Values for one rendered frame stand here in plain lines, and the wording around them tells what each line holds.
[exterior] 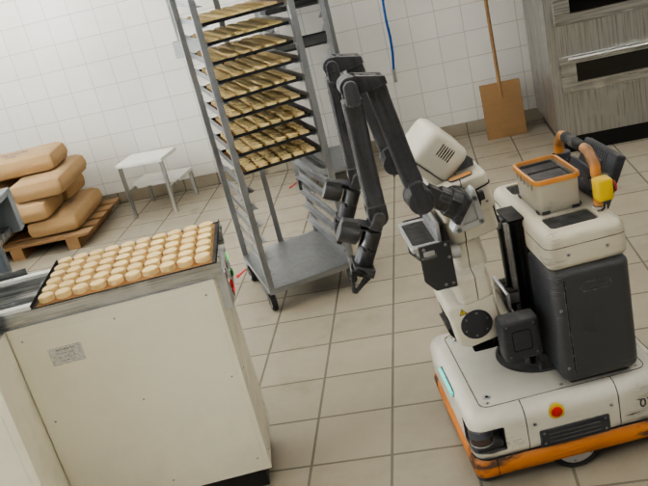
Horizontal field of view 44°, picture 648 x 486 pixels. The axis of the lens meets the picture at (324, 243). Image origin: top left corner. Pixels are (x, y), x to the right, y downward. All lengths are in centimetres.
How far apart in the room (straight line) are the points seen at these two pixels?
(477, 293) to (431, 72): 405
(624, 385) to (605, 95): 323
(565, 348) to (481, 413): 33
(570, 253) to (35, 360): 172
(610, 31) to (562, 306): 329
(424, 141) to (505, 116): 393
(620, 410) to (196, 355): 138
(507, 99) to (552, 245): 394
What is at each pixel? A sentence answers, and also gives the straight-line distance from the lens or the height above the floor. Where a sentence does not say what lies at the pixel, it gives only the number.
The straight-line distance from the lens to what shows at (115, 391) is 282.
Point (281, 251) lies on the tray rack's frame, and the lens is 463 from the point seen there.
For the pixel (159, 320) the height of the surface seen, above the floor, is 74.
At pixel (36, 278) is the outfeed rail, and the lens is 302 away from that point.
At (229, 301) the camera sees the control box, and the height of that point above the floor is 73.
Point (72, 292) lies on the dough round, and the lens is 271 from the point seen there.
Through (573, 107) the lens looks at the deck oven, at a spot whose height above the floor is 32.
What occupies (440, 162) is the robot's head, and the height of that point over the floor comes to 106.
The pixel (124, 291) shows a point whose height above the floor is 87.
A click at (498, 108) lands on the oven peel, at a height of 23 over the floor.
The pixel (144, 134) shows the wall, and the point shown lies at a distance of 694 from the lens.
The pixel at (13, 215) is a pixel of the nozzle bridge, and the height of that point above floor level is 108.
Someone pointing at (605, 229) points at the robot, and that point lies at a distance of 251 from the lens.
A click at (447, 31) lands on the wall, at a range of 648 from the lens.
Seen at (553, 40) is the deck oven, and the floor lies 78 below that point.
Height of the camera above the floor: 179
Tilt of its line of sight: 21 degrees down
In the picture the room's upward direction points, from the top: 14 degrees counter-clockwise
